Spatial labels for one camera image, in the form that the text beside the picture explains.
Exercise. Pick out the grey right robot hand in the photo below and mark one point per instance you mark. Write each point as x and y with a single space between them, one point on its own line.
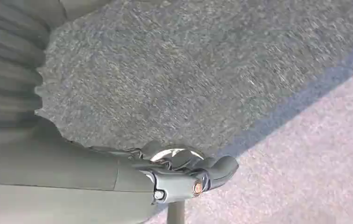
71 182

